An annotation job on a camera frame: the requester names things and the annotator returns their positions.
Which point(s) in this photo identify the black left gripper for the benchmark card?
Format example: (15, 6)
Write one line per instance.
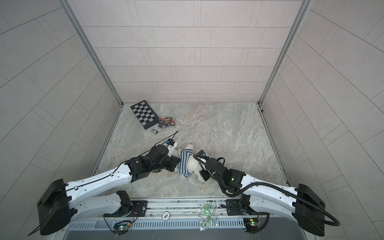
(173, 163)

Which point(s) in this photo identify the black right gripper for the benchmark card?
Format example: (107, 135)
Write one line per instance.
(202, 174)

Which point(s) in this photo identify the blue white striped knit sweater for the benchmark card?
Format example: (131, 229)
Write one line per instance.
(185, 155)

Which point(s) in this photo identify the white fluffy teddy bear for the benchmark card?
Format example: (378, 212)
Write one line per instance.
(193, 166)

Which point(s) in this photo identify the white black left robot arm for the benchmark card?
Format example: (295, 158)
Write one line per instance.
(63, 202)

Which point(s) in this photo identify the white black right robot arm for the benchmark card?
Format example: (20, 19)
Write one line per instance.
(301, 204)

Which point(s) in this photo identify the clear bag of green parts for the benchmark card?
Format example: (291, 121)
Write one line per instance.
(208, 216)

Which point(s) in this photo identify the bag of colourful small parts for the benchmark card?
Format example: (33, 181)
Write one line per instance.
(166, 122)

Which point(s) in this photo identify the black white chessboard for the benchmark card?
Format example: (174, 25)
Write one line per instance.
(145, 114)

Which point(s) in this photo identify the right circuit board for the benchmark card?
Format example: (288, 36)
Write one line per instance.
(251, 225)

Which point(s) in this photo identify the left green circuit board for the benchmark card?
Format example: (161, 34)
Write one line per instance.
(121, 228)

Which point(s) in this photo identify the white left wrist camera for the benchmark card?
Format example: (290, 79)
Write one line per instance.
(171, 145)

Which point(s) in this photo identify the aluminium front mounting rail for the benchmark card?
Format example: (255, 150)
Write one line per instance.
(247, 206)

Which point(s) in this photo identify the round silver rail knob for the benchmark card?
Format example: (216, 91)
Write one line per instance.
(166, 216)

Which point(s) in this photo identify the left aluminium corner post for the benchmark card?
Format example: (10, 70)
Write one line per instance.
(69, 13)

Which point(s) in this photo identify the aluminium corner post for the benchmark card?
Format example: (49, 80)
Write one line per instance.
(288, 42)
(69, 13)

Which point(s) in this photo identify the right aluminium corner post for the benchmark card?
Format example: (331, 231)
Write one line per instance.
(288, 42)

